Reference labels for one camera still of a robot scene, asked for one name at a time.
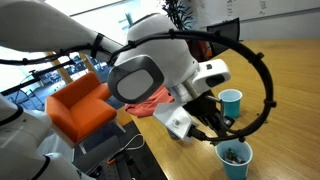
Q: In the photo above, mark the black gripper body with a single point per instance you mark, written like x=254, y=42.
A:
x=200, y=108

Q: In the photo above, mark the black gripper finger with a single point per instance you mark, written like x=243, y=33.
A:
x=225, y=122
x=208, y=128

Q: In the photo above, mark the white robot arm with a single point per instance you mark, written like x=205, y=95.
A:
x=156, y=60

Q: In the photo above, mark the empty blue paper cup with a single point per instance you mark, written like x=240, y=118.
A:
x=231, y=103

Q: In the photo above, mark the wrapped candy pile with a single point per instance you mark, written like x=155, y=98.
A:
x=232, y=156

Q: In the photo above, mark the blue cup holding candies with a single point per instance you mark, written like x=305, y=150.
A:
x=235, y=166

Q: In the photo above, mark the orange cloth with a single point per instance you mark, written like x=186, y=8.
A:
x=150, y=105

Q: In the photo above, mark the black mesh chair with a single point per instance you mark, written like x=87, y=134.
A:
x=230, y=30

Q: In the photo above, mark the green potted plant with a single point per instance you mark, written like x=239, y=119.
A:
x=178, y=13

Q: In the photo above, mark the orange black clamp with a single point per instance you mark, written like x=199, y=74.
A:
x=112, y=162

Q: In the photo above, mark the orange armchair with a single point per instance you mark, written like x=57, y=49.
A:
x=80, y=110

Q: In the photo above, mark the white whiteboard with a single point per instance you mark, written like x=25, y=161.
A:
x=266, y=8

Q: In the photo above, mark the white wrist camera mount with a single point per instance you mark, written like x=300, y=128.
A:
x=175, y=120

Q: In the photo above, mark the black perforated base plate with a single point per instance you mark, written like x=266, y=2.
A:
x=116, y=170

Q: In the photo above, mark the black camera tripod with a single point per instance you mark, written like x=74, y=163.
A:
x=40, y=71

